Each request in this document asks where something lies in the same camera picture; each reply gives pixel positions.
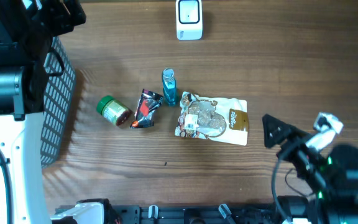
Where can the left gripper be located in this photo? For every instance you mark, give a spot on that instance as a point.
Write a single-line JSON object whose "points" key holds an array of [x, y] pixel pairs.
{"points": [[63, 23]]}

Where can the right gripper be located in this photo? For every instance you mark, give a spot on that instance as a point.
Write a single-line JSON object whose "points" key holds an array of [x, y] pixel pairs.
{"points": [[297, 141]]}

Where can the cookie snack pouch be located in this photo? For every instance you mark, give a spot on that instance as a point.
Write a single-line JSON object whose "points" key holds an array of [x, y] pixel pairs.
{"points": [[217, 119]]}

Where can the green lid jar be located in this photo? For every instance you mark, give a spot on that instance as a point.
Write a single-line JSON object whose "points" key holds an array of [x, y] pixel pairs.
{"points": [[113, 110]]}

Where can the blue mouthwash bottle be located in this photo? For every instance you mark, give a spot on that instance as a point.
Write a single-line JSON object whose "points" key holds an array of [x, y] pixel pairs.
{"points": [[169, 86]]}

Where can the hex wrench set packet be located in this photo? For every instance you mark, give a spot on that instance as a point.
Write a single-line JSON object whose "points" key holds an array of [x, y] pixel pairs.
{"points": [[148, 102]]}

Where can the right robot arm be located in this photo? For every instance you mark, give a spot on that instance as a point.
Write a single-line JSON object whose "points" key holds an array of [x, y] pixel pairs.
{"points": [[333, 179]]}

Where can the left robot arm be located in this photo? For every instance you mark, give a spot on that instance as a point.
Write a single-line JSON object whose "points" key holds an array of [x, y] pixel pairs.
{"points": [[28, 61]]}

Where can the white barcode scanner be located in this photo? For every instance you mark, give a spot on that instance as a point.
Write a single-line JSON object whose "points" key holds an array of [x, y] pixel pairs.
{"points": [[189, 19]]}

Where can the grey plastic mesh basket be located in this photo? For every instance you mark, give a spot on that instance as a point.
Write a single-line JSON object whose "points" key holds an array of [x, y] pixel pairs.
{"points": [[57, 100]]}

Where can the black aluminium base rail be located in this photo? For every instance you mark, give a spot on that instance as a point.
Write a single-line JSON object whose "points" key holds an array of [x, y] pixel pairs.
{"points": [[154, 214]]}

